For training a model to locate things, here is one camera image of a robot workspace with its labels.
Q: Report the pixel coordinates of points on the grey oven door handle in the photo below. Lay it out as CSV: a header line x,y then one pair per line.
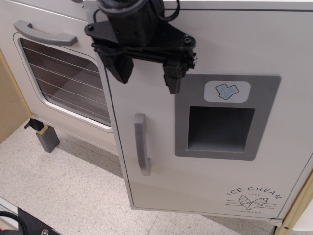
x,y
62,39

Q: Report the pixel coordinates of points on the white toy kitchen cabinet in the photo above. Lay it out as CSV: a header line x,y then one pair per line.
x,y
214,116

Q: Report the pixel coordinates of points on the grey ice dispenser panel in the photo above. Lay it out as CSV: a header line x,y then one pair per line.
x,y
223,116

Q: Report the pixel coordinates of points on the white toy oven door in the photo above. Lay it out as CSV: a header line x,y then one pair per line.
x,y
61,86

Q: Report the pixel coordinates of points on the light wooden side post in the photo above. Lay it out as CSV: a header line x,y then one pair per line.
x,y
298,207

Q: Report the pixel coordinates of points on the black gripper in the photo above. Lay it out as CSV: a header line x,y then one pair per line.
x,y
138,29

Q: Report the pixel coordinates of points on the black clamp bracket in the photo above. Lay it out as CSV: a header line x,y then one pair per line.
x,y
34,124

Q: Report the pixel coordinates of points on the grey kitchen leg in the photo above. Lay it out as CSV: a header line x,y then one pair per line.
x,y
49,139

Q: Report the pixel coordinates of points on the grey fridge door handle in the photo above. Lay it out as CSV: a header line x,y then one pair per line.
x,y
140,126

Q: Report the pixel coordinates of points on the white toy fridge door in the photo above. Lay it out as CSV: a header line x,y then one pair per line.
x,y
252,37

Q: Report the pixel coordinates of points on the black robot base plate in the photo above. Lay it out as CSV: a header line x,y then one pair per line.
x,y
34,225

